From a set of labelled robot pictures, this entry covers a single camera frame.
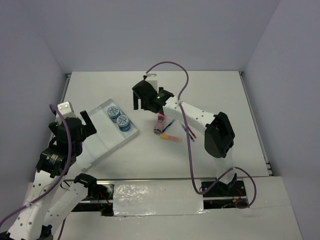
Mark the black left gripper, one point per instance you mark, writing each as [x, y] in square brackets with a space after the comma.
[89, 129]

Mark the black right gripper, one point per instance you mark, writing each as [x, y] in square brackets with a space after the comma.
[136, 101]

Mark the pink sticky notes tube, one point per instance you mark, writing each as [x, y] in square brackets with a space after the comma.
[159, 125]

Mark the blue round splash-lid container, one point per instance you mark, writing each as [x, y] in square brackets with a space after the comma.
[123, 123]

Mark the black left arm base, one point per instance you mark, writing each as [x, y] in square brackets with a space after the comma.
[99, 197]

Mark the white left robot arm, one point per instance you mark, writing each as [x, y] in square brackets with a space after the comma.
[40, 217]

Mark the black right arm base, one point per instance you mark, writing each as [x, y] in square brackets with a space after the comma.
[222, 196]

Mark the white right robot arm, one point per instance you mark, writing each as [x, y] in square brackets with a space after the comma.
[216, 128]

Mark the white divided plastic tray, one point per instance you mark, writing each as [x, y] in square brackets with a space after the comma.
[107, 139]

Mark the blue round container in tray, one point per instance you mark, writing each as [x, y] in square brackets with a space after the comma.
[113, 112]

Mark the yellow pink highlighter pen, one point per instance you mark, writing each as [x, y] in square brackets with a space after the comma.
[170, 137]

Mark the red gel pen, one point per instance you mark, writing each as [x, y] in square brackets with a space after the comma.
[192, 133]

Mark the silver foil sheet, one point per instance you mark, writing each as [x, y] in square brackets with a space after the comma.
[156, 198]

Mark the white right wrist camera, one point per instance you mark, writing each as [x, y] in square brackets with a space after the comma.
[151, 78]

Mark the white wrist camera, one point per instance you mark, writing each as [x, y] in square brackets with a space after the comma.
[66, 109]
[151, 78]

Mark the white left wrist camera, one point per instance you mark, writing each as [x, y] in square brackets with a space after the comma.
[66, 109]

